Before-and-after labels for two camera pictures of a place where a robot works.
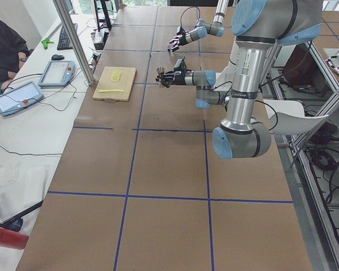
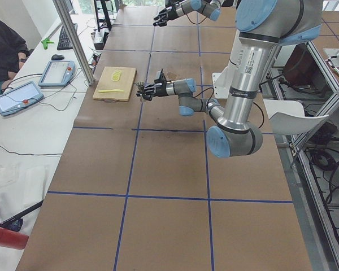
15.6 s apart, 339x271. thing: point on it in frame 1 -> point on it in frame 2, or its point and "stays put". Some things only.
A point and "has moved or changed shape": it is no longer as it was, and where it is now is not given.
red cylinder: [5, 238] stays put
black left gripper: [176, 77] -> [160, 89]
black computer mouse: [55, 57] stays put
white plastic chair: [291, 119] stays put
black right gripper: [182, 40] -> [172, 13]
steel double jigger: [160, 70] has moved or changed shape
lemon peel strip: [105, 91] stays put
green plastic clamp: [44, 43] stays put
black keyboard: [64, 42] stays put
